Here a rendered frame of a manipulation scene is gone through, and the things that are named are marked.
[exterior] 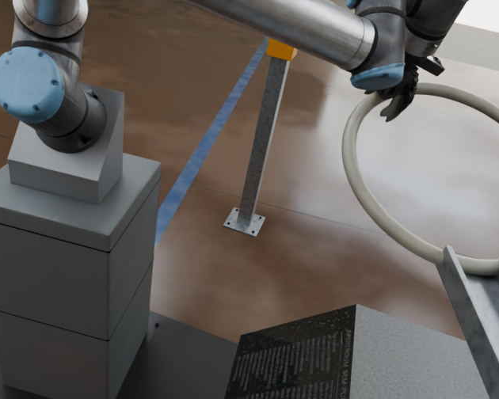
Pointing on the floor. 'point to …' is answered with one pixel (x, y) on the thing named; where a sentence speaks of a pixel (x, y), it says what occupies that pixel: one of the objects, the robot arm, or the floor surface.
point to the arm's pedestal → (70, 281)
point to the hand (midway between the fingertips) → (384, 108)
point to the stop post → (262, 140)
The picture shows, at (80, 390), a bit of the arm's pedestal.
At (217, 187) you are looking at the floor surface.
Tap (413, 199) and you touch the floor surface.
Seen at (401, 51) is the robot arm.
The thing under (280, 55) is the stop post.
